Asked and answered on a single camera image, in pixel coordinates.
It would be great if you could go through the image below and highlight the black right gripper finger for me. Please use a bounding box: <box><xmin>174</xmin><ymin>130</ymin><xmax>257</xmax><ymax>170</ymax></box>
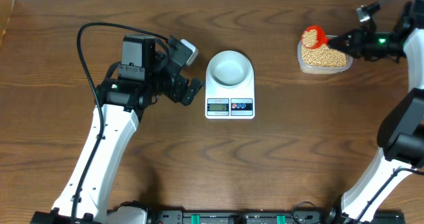
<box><xmin>327</xmin><ymin>30</ymin><xmax>354</xmax><ymax>45</ymax></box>
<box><xmin>327</xmin><ymin>42</ymin><xmax>352</xmax><ymax>56</ymax></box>

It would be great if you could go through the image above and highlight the red plastic measuring scoop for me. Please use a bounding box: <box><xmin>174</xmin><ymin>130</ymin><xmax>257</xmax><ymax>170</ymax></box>
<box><xmin>301</xmin><ymin>25</ymin><xmax>329</xmax><ymax>49</ymax></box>

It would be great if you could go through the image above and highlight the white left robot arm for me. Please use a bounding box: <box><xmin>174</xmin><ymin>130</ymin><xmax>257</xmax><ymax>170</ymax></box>
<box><xmin>31</xmin><ymin>34</ymin><xmax>203</xmax><ymax>223</ymax></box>

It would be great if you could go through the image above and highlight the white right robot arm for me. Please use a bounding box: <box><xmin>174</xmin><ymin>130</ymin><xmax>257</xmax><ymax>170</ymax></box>
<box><xmin>327</xmin><ymin>0</ymin><xmax>423</xmax><ymax>223</ymax></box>

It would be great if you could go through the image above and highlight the white digital kitchen scale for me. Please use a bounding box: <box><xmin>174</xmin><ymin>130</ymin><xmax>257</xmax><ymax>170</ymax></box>
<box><xmin>205</xmin><ymin>69</ymin><xmax>255</xmax><ymax>119</ymax></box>

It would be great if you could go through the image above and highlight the white round bowl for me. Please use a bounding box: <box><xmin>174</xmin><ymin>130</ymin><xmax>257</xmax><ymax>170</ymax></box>
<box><xmin>206</xmin><ymin>50</ymin><xmax>254</xmax><ymax>88</ymax></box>

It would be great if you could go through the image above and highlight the clear plastic container of beans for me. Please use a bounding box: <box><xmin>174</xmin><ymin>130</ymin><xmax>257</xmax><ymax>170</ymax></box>
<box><xmin>297</xmin><ymin>40</ymin><xmax>353</xmax><ymax>74</ymax></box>

